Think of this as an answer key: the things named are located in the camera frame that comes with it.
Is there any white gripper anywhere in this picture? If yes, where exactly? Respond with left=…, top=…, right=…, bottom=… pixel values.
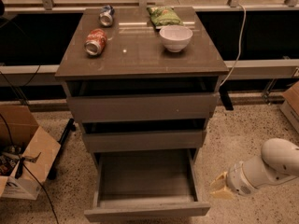
left=210, top=161, right=257, bottom=200

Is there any grey bottom drawer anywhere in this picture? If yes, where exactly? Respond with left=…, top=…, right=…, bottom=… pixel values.
left=85, top=149, right=210, bottom=222

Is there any grey drawer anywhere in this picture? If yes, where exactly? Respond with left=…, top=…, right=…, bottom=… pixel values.
left=67, top=77, right=219, bottom=122
left=83, top=119, right=206, bottom=152
left=85, top=149, right=210, bottom=222

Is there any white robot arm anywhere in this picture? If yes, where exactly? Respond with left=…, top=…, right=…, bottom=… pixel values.
left=210, top=138, right=299, bottom=199

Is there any grey middle drawer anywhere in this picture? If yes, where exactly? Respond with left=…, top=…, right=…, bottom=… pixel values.
left=83, top=119, right=206, bottom=152

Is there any grey top drawer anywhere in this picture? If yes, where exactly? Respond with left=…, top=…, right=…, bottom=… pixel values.
left=67, top=77, right=219, bottom=122

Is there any grey drawer cabinet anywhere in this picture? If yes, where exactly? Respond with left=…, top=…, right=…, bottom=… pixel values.
left=55, top=7, right=228, bottom=161

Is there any black stand leg right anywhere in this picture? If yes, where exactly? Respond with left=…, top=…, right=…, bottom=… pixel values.
left=219, top=86, right=234, bottom=111

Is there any black stand leg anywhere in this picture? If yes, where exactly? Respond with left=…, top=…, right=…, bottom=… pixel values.
left=48, top=119, right=76, bottom=180
left=219, top=86, right=234, bottom=111

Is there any cardboard box right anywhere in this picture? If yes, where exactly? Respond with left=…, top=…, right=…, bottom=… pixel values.
left=280, top=81, right=299, bottom=133

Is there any white ceramic bowl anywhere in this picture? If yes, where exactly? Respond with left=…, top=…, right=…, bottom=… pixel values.
left=159, top=25, right=193, bottom=52

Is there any black stand leg left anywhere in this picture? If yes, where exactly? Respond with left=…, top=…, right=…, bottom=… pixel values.
left=48, top=119, right=76, bottom=180

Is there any green chip bag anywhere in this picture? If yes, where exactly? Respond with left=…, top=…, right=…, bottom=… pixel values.
left=147, top=7, right=182, bottom=27

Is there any red soda can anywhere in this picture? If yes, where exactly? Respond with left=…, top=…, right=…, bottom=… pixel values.
left=84, top=29, right=107, bottom=56

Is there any open cardboard box left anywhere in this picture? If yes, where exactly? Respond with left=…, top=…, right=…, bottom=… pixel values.
left=0, top=105, right=60, bottom=200

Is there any white cable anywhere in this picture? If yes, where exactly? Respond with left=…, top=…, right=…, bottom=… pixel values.
left=219, top=4, right=247, bottom=89

